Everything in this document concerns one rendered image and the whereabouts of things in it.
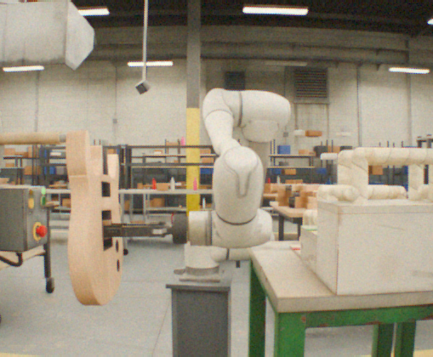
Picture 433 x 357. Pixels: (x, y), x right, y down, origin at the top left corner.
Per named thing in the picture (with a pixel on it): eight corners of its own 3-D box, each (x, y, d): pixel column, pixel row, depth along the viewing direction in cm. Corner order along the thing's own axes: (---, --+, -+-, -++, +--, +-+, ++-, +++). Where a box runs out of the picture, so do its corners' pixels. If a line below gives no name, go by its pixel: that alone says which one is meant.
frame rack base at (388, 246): (336, 297, 65) (339, 206, 65) (314, 274, 81) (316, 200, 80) (463, 288, 66) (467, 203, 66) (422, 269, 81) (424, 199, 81)
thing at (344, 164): (340, 201, 75) (340, 156, 75) (335, 201, 78) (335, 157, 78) (355, 201, 75) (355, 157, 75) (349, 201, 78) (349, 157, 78)
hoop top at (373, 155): (354, 163, 67) (354, 147, 67) (349, 164, 70) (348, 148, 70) (449, 164, 67) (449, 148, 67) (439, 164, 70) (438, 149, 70)
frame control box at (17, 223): (-52, 271, 99) (-55, 188, 99) (-13, 257, 121) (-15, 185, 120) (19, 275, 100) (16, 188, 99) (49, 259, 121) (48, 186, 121)
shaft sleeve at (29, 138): (-3, 147, 87) (-9, 142, 84) (-1, 135, 88) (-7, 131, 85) (62, 146, 87) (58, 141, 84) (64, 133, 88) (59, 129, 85)
